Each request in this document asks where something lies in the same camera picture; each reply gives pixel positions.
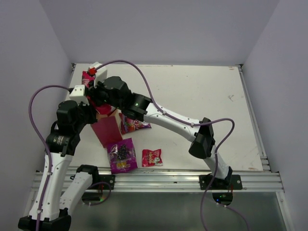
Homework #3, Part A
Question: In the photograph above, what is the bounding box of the pink paper bag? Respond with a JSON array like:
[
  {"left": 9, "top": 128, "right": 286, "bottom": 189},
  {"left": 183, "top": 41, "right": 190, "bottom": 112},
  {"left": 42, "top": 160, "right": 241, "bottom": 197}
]
[{"left": 91, "top": 104, "right": 122, "bottom": 148}]

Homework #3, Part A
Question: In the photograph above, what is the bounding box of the Fox's candy bag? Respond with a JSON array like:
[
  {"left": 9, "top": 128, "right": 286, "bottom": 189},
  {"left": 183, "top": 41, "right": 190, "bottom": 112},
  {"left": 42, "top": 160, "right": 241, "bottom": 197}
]
[{"left": 119, "top": 113, "right": 152, "bottom": 135}]

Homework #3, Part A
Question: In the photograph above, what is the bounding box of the purple grape candy bag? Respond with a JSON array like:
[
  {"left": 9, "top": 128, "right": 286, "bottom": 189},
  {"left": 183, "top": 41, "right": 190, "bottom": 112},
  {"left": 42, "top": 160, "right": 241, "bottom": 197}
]
[{"left": 107, "top": 138, "right": 138, "bottom": 174}]

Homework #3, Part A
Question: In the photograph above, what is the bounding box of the small red candy packet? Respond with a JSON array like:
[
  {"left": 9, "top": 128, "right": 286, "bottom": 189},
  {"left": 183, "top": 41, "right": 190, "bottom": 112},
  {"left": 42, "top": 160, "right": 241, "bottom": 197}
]
[{"left": 141, "top": 149, "right": 163, "bottom": 167}]

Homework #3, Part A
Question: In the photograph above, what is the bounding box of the red Real chips bag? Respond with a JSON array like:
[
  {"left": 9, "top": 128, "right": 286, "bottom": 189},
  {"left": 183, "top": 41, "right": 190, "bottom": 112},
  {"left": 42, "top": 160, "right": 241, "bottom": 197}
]
[{"left": 82, "top": 69, "right": 96, "bottom": 88}]

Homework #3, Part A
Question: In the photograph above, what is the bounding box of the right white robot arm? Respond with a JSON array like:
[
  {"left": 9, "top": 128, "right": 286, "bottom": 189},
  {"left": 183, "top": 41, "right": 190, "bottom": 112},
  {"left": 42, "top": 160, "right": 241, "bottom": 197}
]
[{"left": 88, "top": 76, "right": 232, "bottom": 189}]

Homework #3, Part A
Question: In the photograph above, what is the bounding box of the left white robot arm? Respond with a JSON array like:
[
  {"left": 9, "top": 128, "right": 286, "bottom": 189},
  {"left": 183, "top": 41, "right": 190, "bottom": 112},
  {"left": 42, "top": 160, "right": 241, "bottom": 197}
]
[{"left": 18, "top": 100, "right": 100, "bottom": 231}]

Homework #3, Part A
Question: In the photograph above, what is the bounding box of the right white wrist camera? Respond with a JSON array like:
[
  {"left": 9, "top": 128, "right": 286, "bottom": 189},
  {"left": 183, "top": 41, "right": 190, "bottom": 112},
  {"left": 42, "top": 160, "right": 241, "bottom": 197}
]
[{"left": 87, "top": 62, "right": 107, "bottom": 87}]

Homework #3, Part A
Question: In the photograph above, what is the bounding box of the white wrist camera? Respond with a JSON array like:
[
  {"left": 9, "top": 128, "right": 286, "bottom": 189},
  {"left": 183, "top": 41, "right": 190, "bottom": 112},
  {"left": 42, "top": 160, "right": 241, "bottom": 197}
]
[
  {"left": 87, "top": 62, "right": 107, "bottom": 87},
  {"left": 69, "top": 85, "right": 89, "bottom": 105}
]

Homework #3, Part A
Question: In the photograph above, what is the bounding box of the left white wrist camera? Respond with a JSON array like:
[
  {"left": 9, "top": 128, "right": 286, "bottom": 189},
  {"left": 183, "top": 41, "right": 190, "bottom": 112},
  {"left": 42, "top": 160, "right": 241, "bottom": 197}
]
[{"left": 69, "top": 85, "right": 89, "bottom": 105}]

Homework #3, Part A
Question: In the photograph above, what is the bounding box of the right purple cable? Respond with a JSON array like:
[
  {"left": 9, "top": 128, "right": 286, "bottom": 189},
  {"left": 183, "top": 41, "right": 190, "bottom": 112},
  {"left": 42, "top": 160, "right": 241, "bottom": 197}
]
[{"left": 95, "top": 60, "right": 251, "bottom": 231}]

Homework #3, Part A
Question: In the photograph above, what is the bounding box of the purple cable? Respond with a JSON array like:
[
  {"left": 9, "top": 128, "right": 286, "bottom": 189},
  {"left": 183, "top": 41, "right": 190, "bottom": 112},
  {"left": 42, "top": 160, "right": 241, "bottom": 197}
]
[
  {"left": 95, "top": 60, "right": 251, "bottom": 231},
  {"left": 28, "top": 85, "right": 73, "bottom": 231}
]

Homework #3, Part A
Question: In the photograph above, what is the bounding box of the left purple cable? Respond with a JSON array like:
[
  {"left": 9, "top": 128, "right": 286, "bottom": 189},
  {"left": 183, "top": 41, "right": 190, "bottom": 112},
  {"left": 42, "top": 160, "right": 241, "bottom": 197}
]
[{"left": 28, "top": 85, "right": 73, "bottom": 231}]

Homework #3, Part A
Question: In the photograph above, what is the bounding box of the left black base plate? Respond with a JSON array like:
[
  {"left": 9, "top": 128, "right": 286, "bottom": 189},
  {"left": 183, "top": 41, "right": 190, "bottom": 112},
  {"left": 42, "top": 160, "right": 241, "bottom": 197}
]
[{"left": 94, "top": 175, "right": 116, "bottom": 190}]

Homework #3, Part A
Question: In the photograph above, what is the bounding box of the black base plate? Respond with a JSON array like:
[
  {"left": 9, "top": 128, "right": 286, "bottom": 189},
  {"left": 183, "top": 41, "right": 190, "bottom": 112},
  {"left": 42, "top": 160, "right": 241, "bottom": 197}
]
[
  {"left": 199, "top": 174, "right": 243, "bottom": 190},
  {"left": 94, "top": 175, "right": 116, "bottom": 190}
]

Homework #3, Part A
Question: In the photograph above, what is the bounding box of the aluminium mounting rail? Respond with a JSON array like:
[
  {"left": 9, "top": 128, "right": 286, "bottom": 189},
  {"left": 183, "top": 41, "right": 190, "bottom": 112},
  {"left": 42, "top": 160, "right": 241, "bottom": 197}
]
[{"left": 32, "top": 167, "right": 283, "bottom": 193}]

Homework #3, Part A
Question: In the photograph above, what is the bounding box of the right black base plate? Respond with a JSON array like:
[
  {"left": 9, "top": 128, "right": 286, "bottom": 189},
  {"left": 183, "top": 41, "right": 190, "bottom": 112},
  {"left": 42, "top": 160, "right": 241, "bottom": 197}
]
[{"left": 199, "top": 174, "right": 243, "bottom": 190}]

